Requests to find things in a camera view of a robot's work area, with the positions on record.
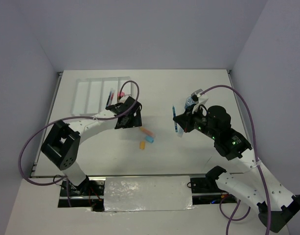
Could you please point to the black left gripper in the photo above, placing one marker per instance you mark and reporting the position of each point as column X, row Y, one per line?
column 135, row 122

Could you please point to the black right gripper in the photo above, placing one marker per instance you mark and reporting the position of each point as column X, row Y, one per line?
column 185, row 120

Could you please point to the dark blue gel pen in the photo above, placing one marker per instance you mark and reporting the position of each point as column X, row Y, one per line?
column 109, row 97

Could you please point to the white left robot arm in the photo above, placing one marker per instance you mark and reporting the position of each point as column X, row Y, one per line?
column 63, row 141

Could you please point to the orange highlighter cap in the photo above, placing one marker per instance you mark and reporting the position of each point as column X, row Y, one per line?
column 142, row 145

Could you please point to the silver foil sheet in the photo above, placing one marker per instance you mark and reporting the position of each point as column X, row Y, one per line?
column 137, row 194

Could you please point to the white compartment tray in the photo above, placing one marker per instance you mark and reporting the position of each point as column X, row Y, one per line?
column 91, row 94

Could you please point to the light blue highlighter cap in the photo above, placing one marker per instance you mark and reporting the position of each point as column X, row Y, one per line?
column 149, row 139

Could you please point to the light blue highlighter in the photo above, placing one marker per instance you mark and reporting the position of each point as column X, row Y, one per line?
column 180, row 132

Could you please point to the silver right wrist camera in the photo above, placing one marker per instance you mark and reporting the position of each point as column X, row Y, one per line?
column 199, row 98

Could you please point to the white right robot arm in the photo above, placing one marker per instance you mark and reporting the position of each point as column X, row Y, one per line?
column 274, row 204

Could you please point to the red gel pen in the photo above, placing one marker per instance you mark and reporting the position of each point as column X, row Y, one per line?
column 111, row 97

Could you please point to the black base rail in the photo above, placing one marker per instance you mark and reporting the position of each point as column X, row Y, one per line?
column 202, row 194

